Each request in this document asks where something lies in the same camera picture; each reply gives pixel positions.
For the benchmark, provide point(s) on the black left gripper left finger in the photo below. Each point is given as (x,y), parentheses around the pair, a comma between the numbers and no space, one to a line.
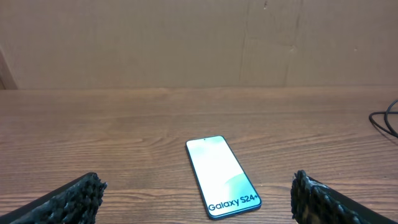
(76,202)

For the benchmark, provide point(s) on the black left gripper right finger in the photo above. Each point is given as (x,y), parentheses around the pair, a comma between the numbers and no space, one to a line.
(314,202)

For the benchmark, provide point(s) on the Samsung Galaxy S24+ smartphone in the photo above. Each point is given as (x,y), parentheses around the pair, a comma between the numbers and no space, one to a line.
(225,188)

